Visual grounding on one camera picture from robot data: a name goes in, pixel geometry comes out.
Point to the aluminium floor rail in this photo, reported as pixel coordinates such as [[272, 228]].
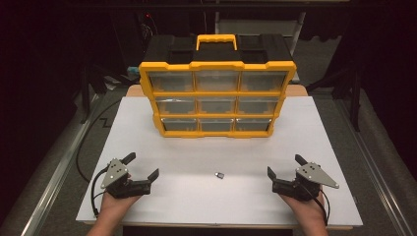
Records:
[[62, 167], [373, 177]]

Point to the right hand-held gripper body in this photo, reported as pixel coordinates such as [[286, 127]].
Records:
[[309, 175]]

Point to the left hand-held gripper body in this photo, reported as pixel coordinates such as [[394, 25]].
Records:
[[114, 172]]

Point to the person's left hand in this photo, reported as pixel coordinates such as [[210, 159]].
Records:
[[116, 203]]

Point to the black metal stand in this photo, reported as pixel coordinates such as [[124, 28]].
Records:
[[86, 95], [354, 98]]

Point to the small teal object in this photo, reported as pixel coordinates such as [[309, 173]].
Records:
[[132, 70]]

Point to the small grey usb adapter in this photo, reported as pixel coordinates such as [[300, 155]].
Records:
[[219, 175]]

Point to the person's right hand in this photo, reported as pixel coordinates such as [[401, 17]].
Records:
[[305, 208]]

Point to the yellow black storage organizer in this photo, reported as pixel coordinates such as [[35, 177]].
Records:
[[216, 57]]

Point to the clear plastic drawer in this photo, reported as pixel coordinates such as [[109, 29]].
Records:
[[217, 80]]

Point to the set of clear organizer drawers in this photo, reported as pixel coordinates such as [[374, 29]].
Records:
[[170, 82]]

